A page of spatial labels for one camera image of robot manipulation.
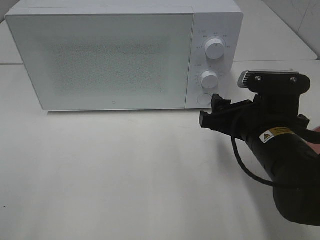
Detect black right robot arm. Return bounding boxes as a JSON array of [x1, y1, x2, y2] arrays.
[[199, 94, 320, 226]]

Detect lower white timer knob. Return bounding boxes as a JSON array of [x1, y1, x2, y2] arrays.
[[200, 70, 219, 89]]

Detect pink round plate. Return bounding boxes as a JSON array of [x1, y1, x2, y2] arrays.
[[309, 126, 320, 155]]

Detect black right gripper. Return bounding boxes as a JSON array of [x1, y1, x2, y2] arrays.
[[199, 93, 309, 148]]

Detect round white door button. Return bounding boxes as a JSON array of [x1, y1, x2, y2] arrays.
[[197, 93, 212, 106]]

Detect upper white power knob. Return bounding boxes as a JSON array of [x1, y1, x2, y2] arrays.
[[204, 36, 226, 60]]

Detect white microwave oven body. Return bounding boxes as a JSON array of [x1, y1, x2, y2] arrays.
[[5, 0, 244, 111]]

